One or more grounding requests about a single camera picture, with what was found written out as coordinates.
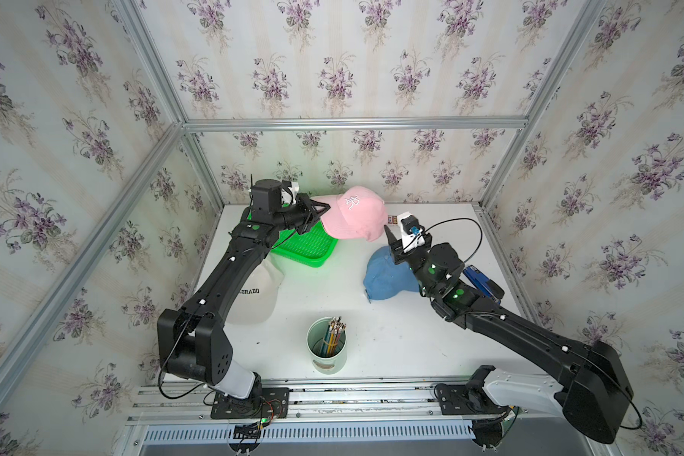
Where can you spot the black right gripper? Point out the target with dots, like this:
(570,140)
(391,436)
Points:
(396,254)

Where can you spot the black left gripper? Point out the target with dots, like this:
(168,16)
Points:
(308,215)

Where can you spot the pink baseball cap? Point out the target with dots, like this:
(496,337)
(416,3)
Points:
(359,213)

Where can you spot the light blue baseball cap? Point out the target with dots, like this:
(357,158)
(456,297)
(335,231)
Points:
(384,279)

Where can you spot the white baseball cap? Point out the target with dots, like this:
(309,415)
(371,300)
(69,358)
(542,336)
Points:
(257,298)

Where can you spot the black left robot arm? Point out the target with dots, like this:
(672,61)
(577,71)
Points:
(192,341)

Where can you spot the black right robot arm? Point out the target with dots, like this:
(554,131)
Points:
(584,383)

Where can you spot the green plastic basket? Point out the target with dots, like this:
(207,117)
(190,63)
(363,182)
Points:
(310,249)

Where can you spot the coloured pencils bundle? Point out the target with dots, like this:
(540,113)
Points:
(331,340)

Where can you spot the blue stapler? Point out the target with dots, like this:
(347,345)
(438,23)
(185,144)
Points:
(484,284)

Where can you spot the green pencil cup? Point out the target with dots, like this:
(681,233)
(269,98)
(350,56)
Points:
(325,365)

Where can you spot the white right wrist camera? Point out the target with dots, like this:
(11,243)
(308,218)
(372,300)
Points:
(411,230)

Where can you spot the aluminium mounting rail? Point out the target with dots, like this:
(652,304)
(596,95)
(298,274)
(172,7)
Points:
(329,399)

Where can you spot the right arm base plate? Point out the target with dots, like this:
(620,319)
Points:
(460,399)

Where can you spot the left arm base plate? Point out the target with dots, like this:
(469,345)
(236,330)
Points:
(271,403)

